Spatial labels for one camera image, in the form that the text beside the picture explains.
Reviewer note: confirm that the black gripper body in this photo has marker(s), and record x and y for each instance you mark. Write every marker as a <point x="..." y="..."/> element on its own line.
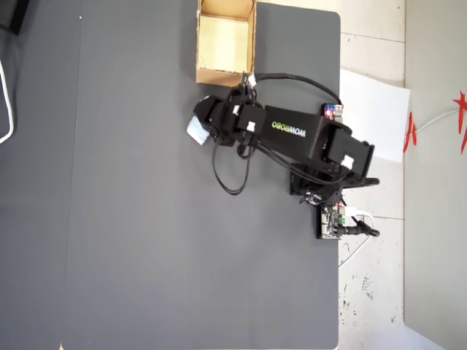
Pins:
<point x="224" y="120"/>

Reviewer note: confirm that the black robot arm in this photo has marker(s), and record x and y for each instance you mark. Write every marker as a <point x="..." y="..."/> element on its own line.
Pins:
<point x="292" y="135"/>

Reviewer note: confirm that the servo driver circuit board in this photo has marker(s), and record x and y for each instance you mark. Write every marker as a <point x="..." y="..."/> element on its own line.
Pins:
<point x="330" y="222"/>

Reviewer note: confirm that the light blue cloth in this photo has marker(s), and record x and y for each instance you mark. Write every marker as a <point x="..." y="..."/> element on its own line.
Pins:
<point x="197" y="131"/>

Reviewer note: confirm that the white paper sheet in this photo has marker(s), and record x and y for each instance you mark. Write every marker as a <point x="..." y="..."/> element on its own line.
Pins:
<point x="376" y="116"/>

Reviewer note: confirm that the large black fixed gripper finger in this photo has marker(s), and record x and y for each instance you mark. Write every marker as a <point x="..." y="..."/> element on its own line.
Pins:
<point x="202" y="109"/>

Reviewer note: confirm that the dark grey table mat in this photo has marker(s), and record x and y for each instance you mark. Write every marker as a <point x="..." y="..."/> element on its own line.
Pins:
<point x="36" y="218"/>
<point x="164" y="237"/>

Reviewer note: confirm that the black box-shaped object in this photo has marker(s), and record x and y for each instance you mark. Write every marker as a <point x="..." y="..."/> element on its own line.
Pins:
<point x="12" y="14"/>

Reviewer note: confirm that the green padded moving gripper finger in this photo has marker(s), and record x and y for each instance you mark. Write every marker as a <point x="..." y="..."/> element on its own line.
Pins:
<point x="214" y="134"/>

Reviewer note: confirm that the open cardboard box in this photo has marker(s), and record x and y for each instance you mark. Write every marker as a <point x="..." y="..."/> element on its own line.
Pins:
<point x="215" y="77"/>

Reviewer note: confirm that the blue controller circuit board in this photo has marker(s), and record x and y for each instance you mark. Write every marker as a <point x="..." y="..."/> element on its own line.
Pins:
<point x="330" y="111"/>

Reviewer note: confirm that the gripper camera circuit board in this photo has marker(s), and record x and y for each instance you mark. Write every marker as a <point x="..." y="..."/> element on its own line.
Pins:
<point x="247" y="84"/>

